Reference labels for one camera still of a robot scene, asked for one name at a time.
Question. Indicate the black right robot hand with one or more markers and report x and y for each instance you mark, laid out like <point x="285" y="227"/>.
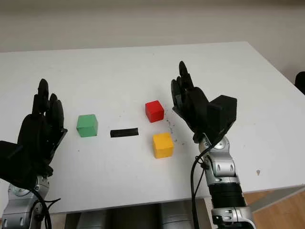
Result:
<point x="193" y="105"/>

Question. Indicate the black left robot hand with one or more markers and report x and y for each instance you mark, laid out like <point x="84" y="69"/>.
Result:
<point x="35" y="133"/>

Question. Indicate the red wooden block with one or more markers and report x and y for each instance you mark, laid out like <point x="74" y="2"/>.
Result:
<point x="154" y="111"/>

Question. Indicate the yellow wooden block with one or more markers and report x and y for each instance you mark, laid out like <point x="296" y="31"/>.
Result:
<point x="163" y="145"/>

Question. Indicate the green wooden block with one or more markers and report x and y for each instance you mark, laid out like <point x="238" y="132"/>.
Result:
<point x="87" y="125"/>

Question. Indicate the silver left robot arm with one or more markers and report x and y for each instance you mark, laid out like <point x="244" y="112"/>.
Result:
<point x="19" y="207"/>

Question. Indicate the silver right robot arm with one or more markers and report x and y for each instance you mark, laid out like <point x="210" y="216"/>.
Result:
<point x="224" y="167"/>

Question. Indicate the black tape strip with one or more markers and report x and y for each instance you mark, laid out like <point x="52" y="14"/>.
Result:
<point x="124" y="132"/>

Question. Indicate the grey left robot leg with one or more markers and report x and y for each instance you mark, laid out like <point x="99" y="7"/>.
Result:
<point x="91" y="219"/>

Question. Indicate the grey robot leg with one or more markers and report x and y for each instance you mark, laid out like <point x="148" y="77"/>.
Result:
<point x="91" y="219"/>
<point x="176" y="217"/>

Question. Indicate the black chair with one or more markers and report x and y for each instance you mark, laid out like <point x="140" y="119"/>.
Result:
<point x="300" y="82"/>

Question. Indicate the white table leg panel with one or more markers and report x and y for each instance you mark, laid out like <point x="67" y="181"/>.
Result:
<point x="205" y="214"/>

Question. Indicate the grey right robot leg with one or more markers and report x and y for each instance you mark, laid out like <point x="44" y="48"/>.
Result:
<point x="176" y="217"/>

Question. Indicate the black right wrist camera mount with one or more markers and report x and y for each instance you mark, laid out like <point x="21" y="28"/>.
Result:
<point x="224" y="109"/>

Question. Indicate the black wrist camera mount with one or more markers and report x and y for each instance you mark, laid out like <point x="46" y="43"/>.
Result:
<point x="12" y="162"/>
<point x="224" y="109"/>

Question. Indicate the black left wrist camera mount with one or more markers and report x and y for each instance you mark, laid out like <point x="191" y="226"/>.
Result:
<point x="12" y="162"/>

